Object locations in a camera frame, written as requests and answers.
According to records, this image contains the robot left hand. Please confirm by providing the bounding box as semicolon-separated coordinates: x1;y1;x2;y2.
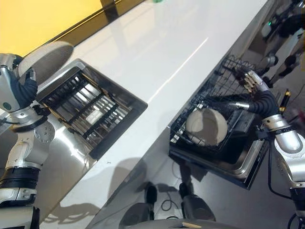
0;53;39;113

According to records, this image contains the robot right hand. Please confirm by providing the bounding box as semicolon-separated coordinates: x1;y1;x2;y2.
229;68;281;119

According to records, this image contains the beige round plate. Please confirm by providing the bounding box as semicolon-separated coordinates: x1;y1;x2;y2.
185;108;228;146
18;40;74;84

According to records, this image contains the open dishwasher door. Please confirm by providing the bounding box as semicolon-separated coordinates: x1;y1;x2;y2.
168;133;273;191

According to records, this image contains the black and gold object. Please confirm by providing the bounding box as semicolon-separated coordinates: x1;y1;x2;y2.
279;89;292;113

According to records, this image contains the black dish rack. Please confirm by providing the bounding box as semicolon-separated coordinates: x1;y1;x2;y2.
38;66;134;146

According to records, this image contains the dark equipment with green light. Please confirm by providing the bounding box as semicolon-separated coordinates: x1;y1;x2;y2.
261;0;305;83

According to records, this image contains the robot right leg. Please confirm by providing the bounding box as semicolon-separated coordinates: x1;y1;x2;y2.
178;181;216;221

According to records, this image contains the robot leg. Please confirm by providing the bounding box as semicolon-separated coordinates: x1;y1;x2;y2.
123;182;159;226
178;181;216;221

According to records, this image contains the robot left leg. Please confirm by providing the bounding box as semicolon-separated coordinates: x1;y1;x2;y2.
123;182;159;226

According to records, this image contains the black wire dishwasher rack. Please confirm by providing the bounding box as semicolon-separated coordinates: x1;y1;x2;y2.
168;56;271;153

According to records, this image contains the black cable on floor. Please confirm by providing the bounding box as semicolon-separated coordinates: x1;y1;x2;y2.
161;189;183;221

